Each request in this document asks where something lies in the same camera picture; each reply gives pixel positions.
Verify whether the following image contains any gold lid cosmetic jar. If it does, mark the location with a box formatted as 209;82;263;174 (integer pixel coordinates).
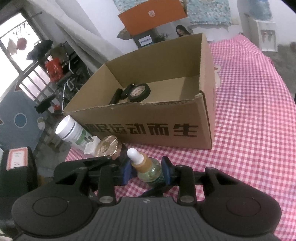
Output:
95;135;126;163

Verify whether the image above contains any green dropper bottle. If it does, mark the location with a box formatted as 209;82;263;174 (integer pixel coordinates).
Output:
127;148;165;187

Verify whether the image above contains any white supplement bottle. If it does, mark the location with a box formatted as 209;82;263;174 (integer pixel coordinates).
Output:
55;115;93;152

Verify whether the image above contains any black gold lipstick tube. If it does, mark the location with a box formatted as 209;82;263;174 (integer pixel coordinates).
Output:
109;88;123;105

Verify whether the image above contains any black oval case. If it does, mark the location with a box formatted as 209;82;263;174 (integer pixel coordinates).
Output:
120;84;135;100

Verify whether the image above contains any black electrical tape roll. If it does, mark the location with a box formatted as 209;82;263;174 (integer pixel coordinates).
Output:
128;84;151;102

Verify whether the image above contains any white power adapter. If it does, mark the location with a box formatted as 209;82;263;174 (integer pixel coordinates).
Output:
83;136;101;158

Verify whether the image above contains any red white checkered tablecloth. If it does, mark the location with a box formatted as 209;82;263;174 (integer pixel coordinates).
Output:
64;34;296;241

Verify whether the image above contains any blue play mat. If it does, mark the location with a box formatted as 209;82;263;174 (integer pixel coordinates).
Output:
1;91;43;150

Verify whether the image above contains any brown cardboard box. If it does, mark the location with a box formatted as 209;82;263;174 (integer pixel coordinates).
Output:
63;34;216;149

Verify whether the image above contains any wheelchair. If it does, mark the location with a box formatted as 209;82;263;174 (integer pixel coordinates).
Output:
48;42;92;109

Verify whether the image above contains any red plastic bag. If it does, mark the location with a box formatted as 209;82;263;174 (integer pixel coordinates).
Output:
45;58;64;82

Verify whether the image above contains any orange Philips box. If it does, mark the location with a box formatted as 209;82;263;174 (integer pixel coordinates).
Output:
117;1;192;48

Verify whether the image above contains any grey white curtain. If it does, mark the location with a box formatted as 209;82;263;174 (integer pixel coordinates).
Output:
29;1;123;73

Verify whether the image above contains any water dispenser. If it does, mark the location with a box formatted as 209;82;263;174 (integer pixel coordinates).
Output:
245;0;278;52

